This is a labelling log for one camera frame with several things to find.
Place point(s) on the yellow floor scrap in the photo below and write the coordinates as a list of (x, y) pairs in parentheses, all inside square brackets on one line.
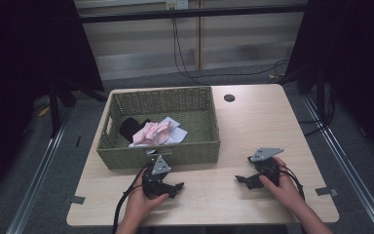
[(44, 111)]

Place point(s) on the white cloth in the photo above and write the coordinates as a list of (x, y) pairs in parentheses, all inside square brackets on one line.
[(179, 133)]

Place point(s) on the black metal stand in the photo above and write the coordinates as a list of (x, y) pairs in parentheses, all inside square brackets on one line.
[(54, 110)]

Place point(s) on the green woven basket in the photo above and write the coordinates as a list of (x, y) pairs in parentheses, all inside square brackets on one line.
[(194, 152)]

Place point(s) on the white power outlet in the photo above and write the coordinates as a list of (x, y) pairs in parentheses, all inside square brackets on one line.
[(177, 4)]

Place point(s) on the grey tape piece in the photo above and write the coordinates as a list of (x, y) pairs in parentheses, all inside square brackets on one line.
[(326, 191), (77, 200)]

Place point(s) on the black sock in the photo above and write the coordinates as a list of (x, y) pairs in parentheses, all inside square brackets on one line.
[(129, 128)]

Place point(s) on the person's right hand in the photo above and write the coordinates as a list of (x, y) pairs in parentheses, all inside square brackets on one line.
[(287, 191)]

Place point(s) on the pink cloth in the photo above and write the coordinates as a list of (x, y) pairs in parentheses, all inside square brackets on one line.
[(152, 133)]

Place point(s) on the black curtain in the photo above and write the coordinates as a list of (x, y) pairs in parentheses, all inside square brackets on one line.
[(357, 58), (19, 65)]

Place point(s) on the person's left hand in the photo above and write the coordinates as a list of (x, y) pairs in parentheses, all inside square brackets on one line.
[(139, 206)]

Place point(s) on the metal floor rail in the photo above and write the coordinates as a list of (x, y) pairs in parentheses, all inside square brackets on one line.
[(35, 182), (350, 172)]

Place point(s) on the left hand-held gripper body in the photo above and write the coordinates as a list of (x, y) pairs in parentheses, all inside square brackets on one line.
[(160, 166)]

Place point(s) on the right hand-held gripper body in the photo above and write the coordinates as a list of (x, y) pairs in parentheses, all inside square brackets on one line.
[(265, 154)]

